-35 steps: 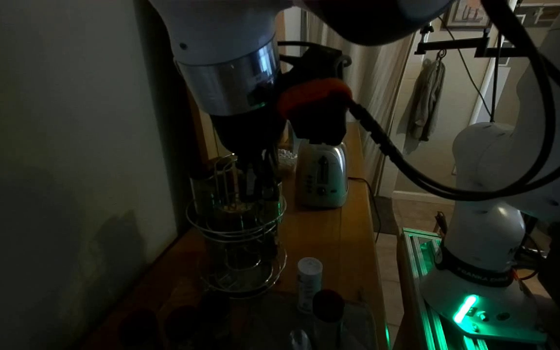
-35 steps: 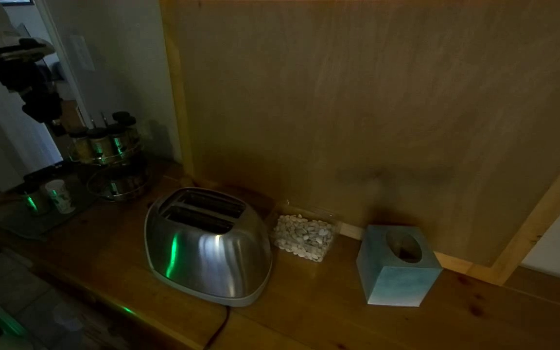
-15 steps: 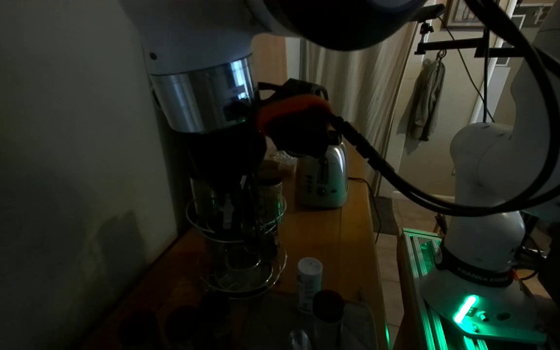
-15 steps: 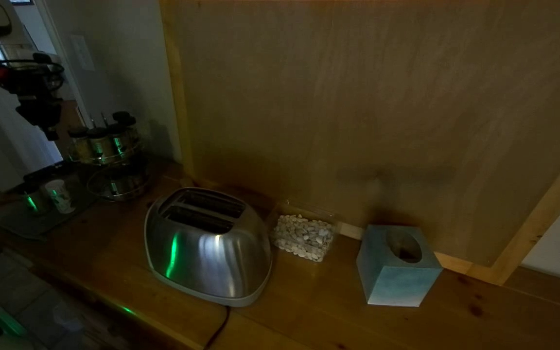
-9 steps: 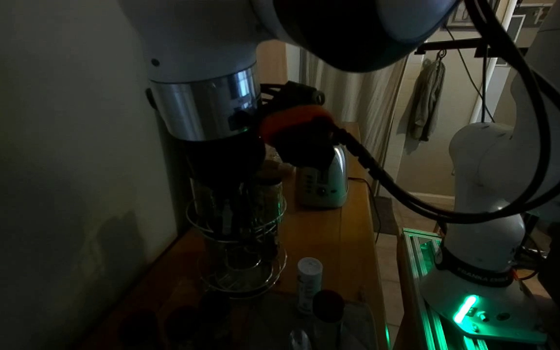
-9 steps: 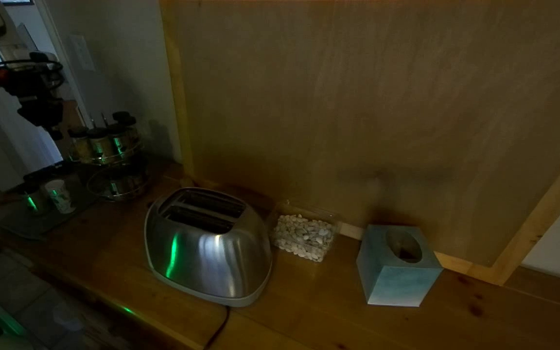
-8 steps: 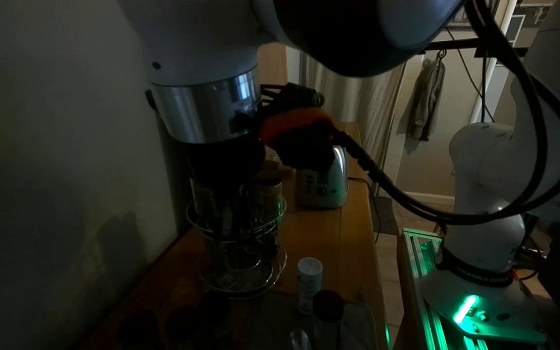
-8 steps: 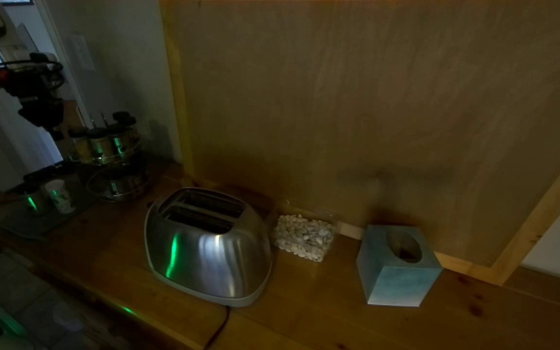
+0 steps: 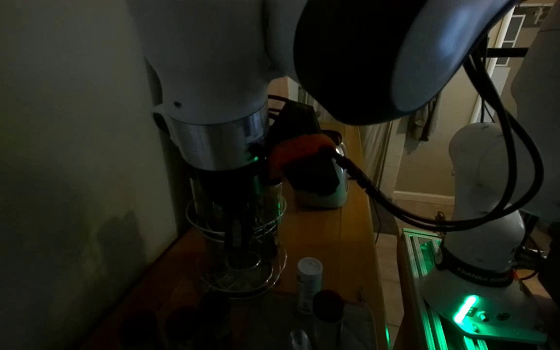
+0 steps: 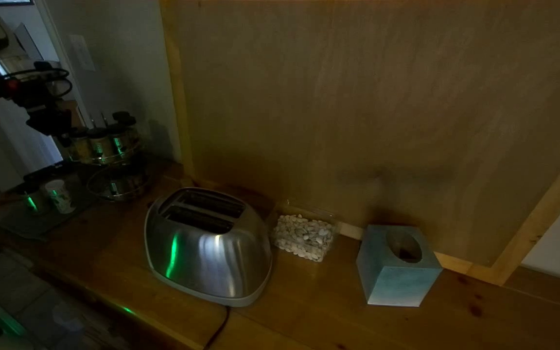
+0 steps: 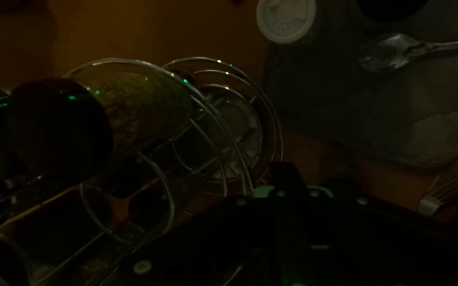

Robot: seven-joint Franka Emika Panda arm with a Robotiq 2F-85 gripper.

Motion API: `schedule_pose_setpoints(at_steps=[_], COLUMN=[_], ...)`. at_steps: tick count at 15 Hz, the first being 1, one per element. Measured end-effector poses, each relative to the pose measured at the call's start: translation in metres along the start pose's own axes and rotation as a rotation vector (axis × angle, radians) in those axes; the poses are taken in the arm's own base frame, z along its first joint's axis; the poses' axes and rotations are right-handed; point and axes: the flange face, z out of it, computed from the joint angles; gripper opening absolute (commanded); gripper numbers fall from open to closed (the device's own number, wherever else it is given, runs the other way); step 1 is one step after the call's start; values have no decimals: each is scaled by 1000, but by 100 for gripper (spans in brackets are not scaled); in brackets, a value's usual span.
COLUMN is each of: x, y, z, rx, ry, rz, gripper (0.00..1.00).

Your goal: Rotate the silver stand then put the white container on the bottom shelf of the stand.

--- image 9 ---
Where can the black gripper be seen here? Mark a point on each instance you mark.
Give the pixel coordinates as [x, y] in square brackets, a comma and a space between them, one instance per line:
[227, 195]

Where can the white spice shaker container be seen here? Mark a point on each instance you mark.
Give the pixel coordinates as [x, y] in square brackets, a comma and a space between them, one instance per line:
[309, 279]

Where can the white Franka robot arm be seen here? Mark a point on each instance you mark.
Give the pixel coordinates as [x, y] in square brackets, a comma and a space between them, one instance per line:
[214, 59]

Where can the black lid spice jar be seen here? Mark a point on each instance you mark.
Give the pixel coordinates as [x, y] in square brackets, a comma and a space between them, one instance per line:
[328, 312]

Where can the clear drinking glass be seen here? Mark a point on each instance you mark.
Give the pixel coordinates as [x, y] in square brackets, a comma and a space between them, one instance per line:
[299, 341]

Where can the grey dish mat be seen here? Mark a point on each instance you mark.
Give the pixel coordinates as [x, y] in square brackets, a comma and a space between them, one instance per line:
[358, 324]

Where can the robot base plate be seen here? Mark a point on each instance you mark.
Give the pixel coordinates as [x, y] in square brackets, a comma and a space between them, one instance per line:
[480, 312]

